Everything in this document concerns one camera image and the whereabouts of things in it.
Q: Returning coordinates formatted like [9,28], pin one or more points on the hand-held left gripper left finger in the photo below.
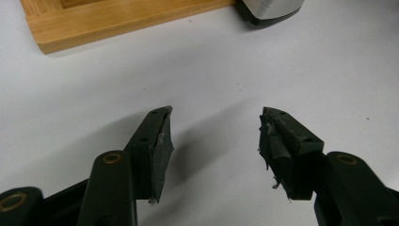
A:
[153,150]

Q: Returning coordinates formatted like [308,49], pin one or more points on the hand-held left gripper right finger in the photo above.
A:
[288,150]

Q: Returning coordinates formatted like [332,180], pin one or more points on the wooden three-tier shoe rack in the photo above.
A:
[94,22]

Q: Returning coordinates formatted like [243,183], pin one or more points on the white table mat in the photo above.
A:
[219,78]

